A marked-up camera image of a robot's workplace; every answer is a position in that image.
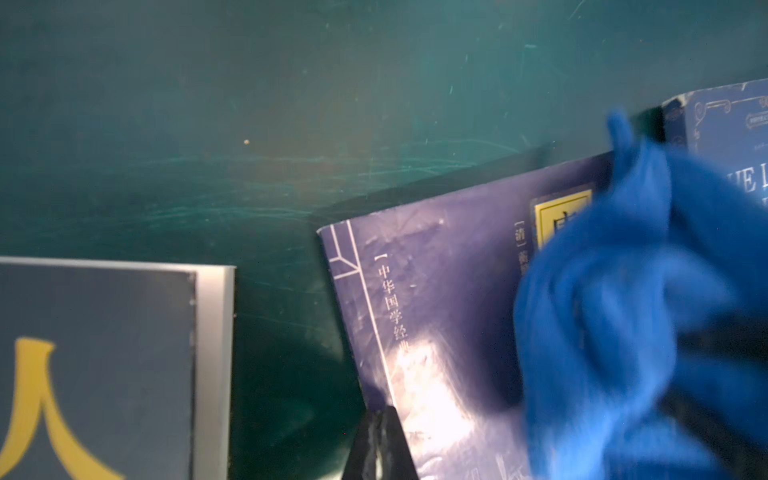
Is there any purple book yellow label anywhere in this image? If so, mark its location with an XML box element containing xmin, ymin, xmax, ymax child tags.
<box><xmin>318</xmin><ymin>153</ymin><xmax>612</xmax><ymax>479</ymax></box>

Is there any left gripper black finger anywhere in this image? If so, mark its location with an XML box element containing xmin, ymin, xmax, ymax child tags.
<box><xmin>341</xmin><ymin>405</ymin><xmax>419</xmax><ymax>480</ymax></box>

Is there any black book yellow title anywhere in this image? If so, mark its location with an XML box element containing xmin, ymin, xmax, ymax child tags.
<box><xmin>1</xmin><ymin>257</ymin><xmax>235</xmax><ymax>479</ymax></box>

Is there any blue cloth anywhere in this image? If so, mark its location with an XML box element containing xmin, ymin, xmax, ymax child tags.
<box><xmin>514</xmin><ymin>112</ymin><xmax>767</xmax><ymax>479</ymax></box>

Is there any blue Little Prince book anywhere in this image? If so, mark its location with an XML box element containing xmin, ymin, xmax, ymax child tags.
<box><xmin>661</xmin><ymin>79</ymin><xmax>768</xmax><ymax>205</ymax></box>

